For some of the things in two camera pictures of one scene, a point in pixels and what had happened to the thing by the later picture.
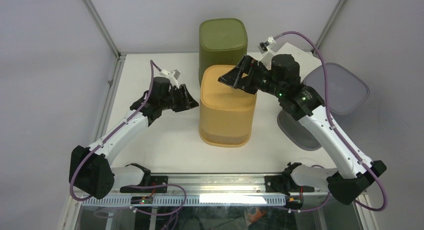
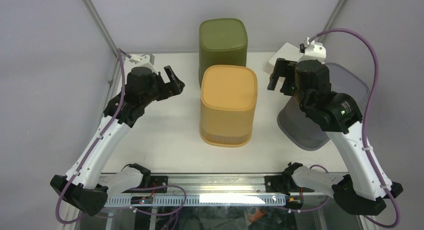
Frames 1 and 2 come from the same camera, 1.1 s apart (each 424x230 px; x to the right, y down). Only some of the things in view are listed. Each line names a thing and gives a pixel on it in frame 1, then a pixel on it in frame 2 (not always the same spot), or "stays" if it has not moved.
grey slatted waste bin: (346, 90) stays
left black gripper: (186, 101) -> (175, 86)
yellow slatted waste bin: (226, 112) stays
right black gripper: (248, 66) -> (284, 68)
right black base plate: (284, 184) stays
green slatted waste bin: (222, 41) stays
